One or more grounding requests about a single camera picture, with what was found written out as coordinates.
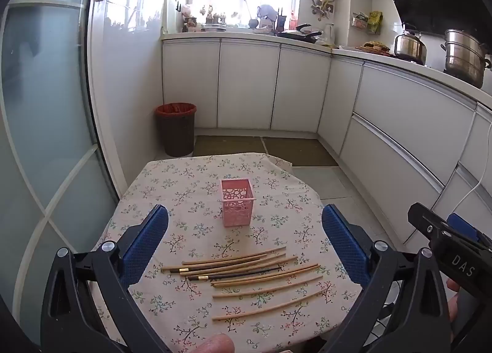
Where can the person's right hand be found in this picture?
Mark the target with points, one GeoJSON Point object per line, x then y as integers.
{"type": "Point", "coordinates": [454, 307]}

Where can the stainless steel steamer pot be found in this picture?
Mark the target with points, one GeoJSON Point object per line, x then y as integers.
{"type": "Point", "coordinates": [463, 56]}

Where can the steel basin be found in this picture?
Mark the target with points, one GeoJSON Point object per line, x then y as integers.
{"type": "Point", "coordinates": [213, 28]}

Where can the brown mug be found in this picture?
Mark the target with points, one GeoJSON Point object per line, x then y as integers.
{"type": "Point", "coordinates": [191, 25]}

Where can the white cabinet drawer front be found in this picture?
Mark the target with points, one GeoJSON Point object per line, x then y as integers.
{"type": "Point", "coordinates": [411, 118]}
{"type": "Point", "coordinates": [384, 172]}

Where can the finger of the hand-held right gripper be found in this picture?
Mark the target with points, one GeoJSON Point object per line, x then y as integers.
{"type": "Point", "coordinates": [463, 226]}
{"type": "Point", "coordinates": [424, 220]}

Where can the floral tablecloth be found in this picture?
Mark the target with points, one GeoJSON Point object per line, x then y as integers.
{"type": "Point", "coordinates": [192, 191]}

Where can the red bin liner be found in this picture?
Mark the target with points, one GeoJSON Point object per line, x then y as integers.
{"type": "Point", "coordinates": [169, 108]}

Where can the pink plush toy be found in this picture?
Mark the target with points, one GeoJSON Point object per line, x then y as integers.
{"type": "Point", "coordinates": [186, 10]}

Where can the white cabinet door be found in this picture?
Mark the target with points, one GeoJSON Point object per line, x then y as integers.
{"type": "Point", "coordinates": [190, 83]}
{"type": "Point", "coordinates": [299, 89]}
{"type": "Point", "coordinates": [340, 106]}
{"type": "Point", "coordinates": [248, 85]}

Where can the grey blue cloth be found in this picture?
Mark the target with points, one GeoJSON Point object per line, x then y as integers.
{"type": "Point", "coordinates": [267, 12]}

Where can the brown trash bin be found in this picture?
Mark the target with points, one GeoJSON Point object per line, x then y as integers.
{"type": "Point", "coordinates": [176, 135]}

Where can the flat woven basket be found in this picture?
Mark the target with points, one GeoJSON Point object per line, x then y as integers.
{"type": "Point", "coordinates": [374, 47]}

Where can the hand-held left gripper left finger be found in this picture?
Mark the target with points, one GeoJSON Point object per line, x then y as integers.
{"type": "Point", "coordinates": [148, 245]}

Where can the black frying pan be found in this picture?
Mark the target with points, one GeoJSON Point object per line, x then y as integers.
{"type": "Point", "coordinates": [298, 34]}

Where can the white kitchen countertop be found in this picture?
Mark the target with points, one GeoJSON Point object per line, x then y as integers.
{"type": "Point", "coordinates": [246, 35]}

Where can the pile of bamboo chopsticks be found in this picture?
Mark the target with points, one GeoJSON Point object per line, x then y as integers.
{"type": "Point", "coordinates": [238, 262]}

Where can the clear plastic pitcher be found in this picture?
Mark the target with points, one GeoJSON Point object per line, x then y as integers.
{"type": "Point", "coordinates": [328, 34]}

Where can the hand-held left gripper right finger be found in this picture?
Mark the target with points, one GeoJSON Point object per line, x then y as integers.
{"type": "Point", "coordinates": [346, 245]}

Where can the red plastic bottle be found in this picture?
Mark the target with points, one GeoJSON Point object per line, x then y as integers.
{"type": "Point", "coordinates": [293, 21]}

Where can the person's left hand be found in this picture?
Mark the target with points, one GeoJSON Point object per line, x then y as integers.
{"type": "Point", "coordinates": [215, 344]}

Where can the frosted glass sliding door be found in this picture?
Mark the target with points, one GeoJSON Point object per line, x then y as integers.
{"type": "Point", "coordinates": [46, 106]}

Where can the stainless steel kettle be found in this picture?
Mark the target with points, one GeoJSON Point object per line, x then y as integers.
{"type": "Point", "coordinates": [409, 47]}

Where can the yellow packet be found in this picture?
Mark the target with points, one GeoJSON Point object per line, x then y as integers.
{"type": "Point", "coordinates": [375, 22]}

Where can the pink perforated plastic basket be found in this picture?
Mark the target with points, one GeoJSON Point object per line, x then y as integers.
{"type": "Point", "coordinates": [236, 210]}

